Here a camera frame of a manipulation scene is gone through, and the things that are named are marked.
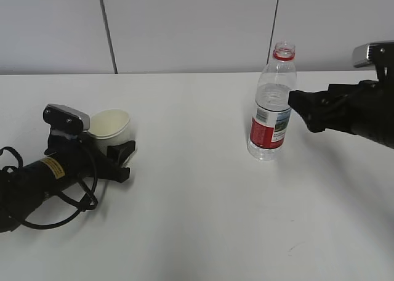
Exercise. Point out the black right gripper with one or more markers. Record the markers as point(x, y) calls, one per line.
point(366, 107)

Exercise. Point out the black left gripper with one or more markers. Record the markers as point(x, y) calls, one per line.
point(81, 157)

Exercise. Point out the white paper cup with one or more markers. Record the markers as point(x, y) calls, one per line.
point(110, 128)

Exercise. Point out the clear plastic water bottle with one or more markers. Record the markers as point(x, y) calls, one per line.
point(272, 112)

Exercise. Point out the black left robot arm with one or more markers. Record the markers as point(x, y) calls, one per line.
point(24, 188)

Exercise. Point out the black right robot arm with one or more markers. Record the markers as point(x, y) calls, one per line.
point(364, 109)

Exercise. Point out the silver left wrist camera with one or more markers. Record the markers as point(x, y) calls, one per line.
point(66, 120)

